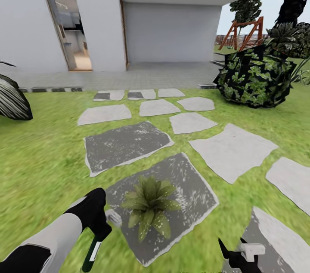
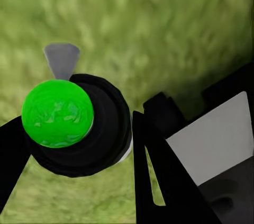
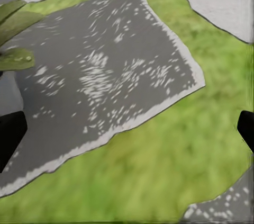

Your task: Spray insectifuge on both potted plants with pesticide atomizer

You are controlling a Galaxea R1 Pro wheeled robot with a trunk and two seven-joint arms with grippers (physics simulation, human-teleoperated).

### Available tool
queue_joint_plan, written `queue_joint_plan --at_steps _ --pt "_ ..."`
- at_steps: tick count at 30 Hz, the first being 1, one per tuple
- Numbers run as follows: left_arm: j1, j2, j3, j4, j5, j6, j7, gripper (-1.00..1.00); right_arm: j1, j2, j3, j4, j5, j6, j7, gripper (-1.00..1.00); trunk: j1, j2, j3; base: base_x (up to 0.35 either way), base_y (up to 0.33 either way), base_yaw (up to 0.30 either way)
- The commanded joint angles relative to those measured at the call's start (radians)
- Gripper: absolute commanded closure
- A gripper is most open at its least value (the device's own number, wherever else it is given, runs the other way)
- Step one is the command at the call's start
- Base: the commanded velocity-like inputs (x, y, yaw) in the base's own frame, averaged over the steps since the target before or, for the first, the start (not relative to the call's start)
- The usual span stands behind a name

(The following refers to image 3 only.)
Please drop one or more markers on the pot plant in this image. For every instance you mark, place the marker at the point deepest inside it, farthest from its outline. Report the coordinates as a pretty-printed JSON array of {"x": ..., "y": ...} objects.
[{"x": 12, "y": 23}]

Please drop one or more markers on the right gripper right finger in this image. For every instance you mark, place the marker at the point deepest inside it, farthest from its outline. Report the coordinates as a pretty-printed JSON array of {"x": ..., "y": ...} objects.
[{"x": 246, "y": 127}]

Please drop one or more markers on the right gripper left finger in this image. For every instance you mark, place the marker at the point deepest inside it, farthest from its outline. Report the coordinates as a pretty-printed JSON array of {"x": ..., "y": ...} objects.
[{"x": 13, "y": 127}]

